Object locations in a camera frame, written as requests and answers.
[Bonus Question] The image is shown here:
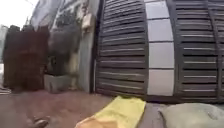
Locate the yellow sack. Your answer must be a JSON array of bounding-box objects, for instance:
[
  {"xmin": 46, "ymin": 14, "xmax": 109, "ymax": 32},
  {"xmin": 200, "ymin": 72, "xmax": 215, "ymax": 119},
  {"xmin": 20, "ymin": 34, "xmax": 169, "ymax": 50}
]
[{"xmin": 74, "ymin": 95, "xmax": 147, "ymax": 128}]

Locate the grey concrete block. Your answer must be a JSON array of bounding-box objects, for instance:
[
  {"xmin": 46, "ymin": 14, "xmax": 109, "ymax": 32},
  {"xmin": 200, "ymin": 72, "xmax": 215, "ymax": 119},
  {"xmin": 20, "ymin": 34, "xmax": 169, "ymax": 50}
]
[{"xmin": 43, "ymin": 73, "xmax": 72, "ymax": 94}]

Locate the building with dark shutters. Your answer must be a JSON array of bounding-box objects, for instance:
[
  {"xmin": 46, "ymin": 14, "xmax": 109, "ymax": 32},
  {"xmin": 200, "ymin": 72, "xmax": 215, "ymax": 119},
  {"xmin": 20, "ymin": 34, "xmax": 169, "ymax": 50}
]
[{"xmin": 29, "ymin": 0, "xmax": 224, "ymax": 104}]

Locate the grey sack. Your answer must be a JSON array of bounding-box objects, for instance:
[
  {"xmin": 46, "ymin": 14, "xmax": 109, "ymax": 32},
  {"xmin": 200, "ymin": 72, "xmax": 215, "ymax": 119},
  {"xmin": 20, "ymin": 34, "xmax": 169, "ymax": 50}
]
[{"xmin": 158, "ymin": 102, "xmax": 224, "ymax": 128}]

